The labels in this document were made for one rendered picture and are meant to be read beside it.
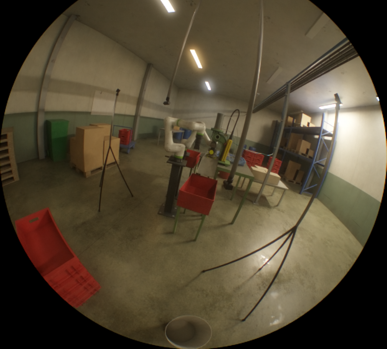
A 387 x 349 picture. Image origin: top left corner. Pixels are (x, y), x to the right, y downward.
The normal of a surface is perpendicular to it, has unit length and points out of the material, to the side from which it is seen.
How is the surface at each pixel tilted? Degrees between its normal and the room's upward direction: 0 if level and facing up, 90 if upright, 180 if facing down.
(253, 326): 0
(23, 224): 90
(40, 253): 0
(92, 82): 90
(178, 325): 0
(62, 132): 94
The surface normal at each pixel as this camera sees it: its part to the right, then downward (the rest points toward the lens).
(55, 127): 0.93, 0.33
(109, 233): 0.22, -0.94
